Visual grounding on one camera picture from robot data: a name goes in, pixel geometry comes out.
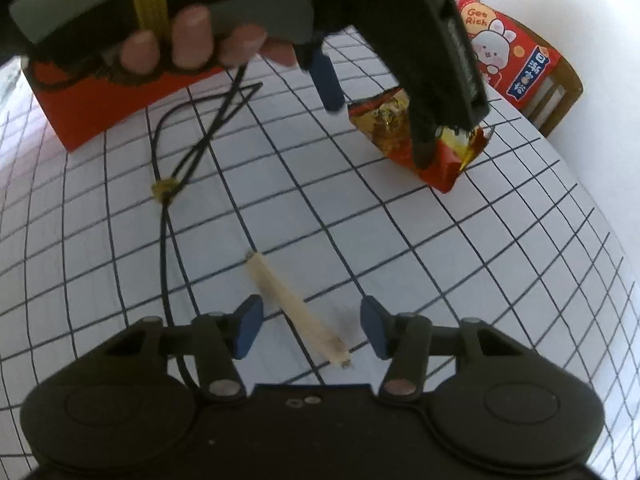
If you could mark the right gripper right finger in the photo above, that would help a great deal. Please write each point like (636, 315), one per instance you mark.
(383, 330)

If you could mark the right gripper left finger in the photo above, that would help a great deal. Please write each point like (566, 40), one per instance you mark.
(240, 328)

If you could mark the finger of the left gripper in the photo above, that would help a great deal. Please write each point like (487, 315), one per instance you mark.
(423, 132)
(319, 67)

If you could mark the red yellow chip bag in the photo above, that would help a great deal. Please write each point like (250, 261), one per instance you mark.
(385, 120)

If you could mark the beige sausage stick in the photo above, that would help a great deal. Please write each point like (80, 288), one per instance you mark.
(313, 330)

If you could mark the person's left hand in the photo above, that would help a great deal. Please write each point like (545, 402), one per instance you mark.
(192, 44)

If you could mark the red rabbit cushion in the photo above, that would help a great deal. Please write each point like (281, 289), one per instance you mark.
(505, 52)

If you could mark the checkered white tablecloth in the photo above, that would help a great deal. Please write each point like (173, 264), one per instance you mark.
(517, 242)

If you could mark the wooden chair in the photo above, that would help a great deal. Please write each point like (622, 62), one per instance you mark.
(555, 96)

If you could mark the red and white cardboard box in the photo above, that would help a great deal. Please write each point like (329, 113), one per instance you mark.
(79, 108)

